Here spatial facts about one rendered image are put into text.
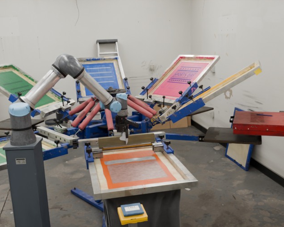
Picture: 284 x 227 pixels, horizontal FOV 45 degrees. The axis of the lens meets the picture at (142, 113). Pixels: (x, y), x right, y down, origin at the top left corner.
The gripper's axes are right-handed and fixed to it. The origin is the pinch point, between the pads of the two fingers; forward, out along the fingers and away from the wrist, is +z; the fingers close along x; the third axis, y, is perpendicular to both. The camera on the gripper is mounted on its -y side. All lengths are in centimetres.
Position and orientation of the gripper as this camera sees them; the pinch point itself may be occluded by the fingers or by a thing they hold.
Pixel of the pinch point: (126, 141)
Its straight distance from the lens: 247.2
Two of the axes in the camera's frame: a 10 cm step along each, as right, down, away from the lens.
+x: 2.1, 2.1, -9.5
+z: 0.3, 9.7, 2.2
